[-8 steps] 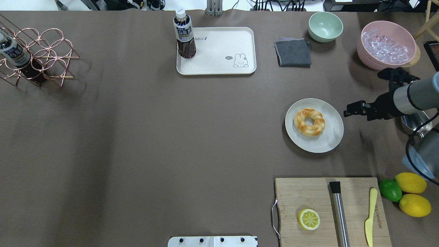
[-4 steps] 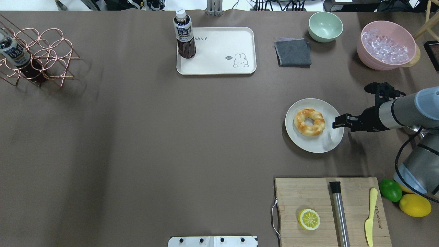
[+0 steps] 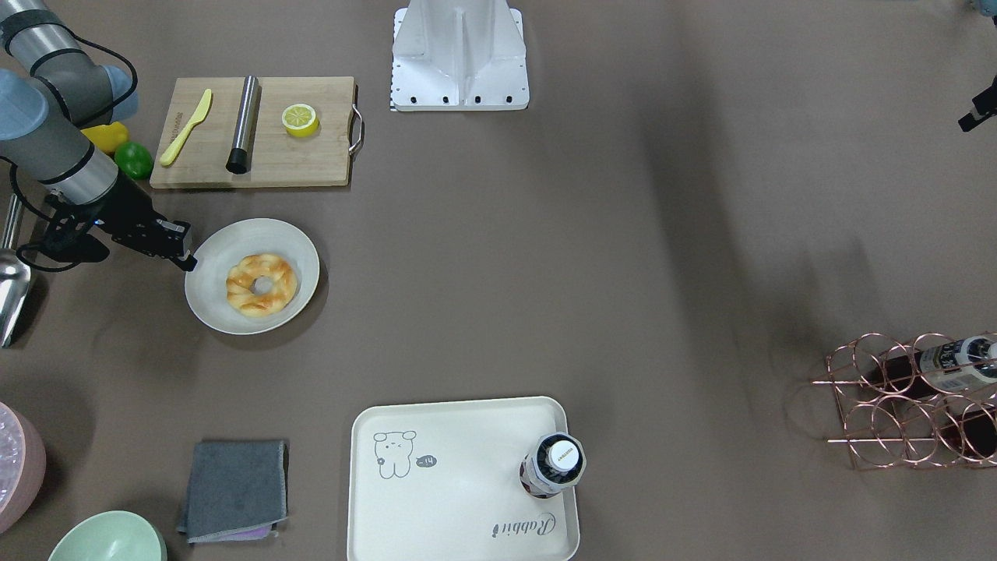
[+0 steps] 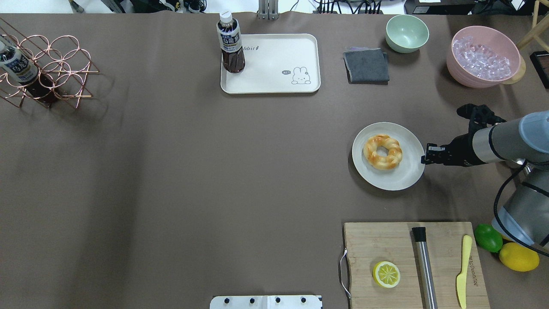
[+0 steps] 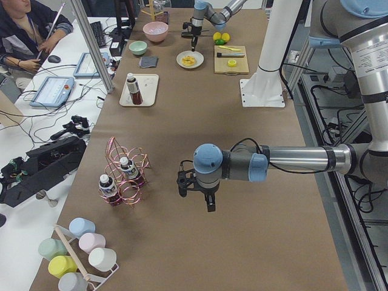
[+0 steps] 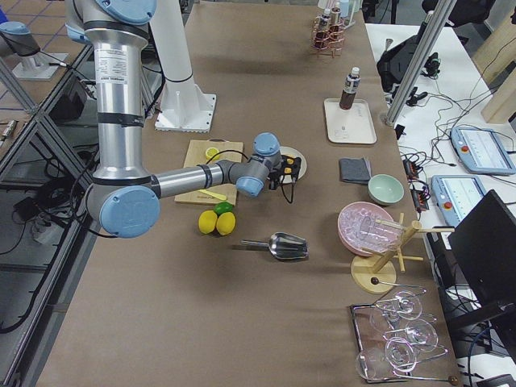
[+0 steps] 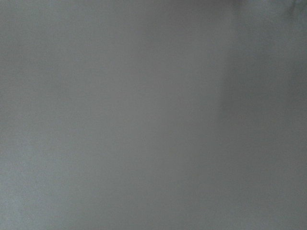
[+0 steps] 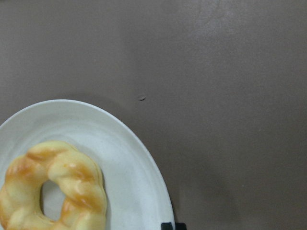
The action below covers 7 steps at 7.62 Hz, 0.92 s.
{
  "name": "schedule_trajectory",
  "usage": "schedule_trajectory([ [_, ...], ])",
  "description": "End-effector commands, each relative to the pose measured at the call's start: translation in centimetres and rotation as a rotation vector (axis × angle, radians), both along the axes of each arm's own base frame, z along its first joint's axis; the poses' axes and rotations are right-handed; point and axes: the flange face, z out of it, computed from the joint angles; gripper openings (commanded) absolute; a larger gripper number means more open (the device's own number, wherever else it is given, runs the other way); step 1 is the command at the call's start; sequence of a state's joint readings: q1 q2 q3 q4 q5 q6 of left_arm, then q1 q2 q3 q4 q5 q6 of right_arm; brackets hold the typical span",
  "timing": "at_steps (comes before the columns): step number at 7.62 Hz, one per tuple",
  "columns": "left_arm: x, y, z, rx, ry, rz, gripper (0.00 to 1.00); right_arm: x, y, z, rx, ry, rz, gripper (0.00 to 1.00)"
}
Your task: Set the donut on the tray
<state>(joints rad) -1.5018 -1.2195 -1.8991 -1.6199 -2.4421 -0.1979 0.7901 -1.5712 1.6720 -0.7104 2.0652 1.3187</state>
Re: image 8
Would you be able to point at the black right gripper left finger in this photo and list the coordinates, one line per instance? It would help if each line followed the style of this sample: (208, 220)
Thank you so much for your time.
(166, 226)

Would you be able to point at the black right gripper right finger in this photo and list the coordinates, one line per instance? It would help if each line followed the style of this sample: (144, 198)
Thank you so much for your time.
(180, 226)

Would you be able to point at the white round plate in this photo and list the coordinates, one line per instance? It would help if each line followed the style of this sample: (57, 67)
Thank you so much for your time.
(137, 197)

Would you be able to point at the twisted glazed donut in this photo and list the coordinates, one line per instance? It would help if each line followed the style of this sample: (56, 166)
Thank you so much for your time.
(78, 177)

